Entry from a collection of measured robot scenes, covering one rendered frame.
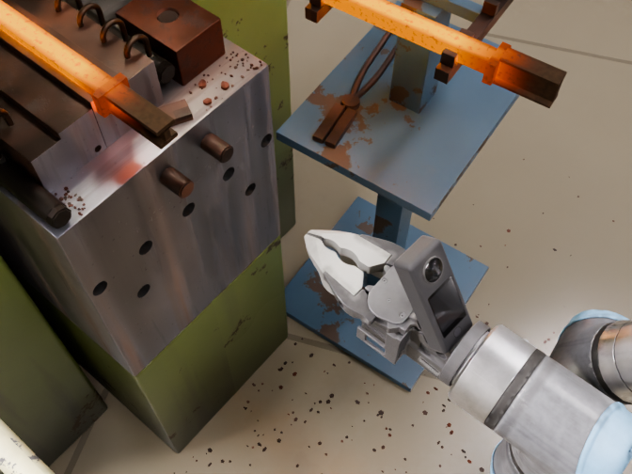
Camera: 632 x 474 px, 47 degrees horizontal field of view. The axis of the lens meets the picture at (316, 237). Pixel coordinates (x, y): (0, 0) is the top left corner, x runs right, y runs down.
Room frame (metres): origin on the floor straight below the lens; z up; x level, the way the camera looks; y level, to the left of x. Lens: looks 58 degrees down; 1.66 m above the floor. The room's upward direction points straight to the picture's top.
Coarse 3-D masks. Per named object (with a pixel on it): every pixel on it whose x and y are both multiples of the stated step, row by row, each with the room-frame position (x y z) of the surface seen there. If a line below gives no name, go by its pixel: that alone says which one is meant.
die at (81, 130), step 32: (32, 0) 0.80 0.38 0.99; (0, 32) 0.73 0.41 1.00; (64, 32) 0.74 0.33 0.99; (96, 32) 0.74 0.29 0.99; (0, 64) 0.68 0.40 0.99; (32, 64) 0.68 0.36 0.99; (96, 64) 0.67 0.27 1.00; (128, 64) 0.68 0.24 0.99; (0, 96) 0.63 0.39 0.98; (32, 96) 0.63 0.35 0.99; (64, 96) 0.63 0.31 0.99; (160, 96) 0.68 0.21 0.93; (0, 128) 0.58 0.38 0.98; (32, 128) 0.58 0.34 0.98; (64, 128) 0.57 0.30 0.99; (96, 128) 0.60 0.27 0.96; (128, 128) 0.63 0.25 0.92; (32, 160) 0.53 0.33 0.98; (64, 160) 0.56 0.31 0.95
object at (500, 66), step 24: (336, 0) 0.82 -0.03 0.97; (360, 0) 0.81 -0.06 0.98; (384, 0) 0.81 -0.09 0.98; (384, 24) 0.78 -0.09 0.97; (408, 24) 0.76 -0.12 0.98; (432, 24) 0.76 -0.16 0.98; (432, 48) 0.74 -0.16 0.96; (456, 48) 0.72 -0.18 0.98; (480, 48) 0.72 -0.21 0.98; (504, 48) 0.71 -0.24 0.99; (504, 72) 0.69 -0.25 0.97; (528, 72) 0.67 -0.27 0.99; (552, 72) 0.66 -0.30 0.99; (528, 96) 0.66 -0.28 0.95; (552, 96) 0.65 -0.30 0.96
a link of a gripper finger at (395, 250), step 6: (372, 240) 0.41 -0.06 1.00; (378, 240) 0.41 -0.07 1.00; (384, 240) 0.41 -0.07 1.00; (378, 246) 0.40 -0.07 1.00; (384, 246) 0.40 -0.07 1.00; (390, 246) 0.40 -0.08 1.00; (396, 246) 0.40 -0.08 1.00; (390, 252) 0.39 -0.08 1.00; (396, 252) 0.39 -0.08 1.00; (402, 252) 0.39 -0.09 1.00; (390, 258) 0.39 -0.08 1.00; (396, 258) 0.39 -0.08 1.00; (390, 264) 0.38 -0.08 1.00
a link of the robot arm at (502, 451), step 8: (504, 440) 0.23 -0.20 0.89; (496, 448) 0.24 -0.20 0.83; (504, 448) 0.22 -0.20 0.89; (496, 456) 0.23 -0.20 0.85; (504, 456) 0.21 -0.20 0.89; (512, 456) 0.21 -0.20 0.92; (496, 464) 0.22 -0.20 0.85; (504, 464) 0.21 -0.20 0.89; (512, 464) 0.20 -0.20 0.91; (496, 472) 0.21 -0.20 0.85; (504, 472) 0.20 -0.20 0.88; (512, 472) 0.20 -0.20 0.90; (520, 472) 0.19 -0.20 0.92
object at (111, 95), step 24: (0, 0) 0.78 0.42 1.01; (0, 24) 0.73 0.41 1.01; (24, 24) 0.73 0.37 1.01; (48, 48) 0.69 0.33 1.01; (72, 72) 0.65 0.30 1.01; (96, 72) 0.65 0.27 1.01; (120, 72) 0.64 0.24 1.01; (96, 96) 0.60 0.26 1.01; (120, 96) 0.60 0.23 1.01; (144, 120) 0.57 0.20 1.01; (168, 120) 0.57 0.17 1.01
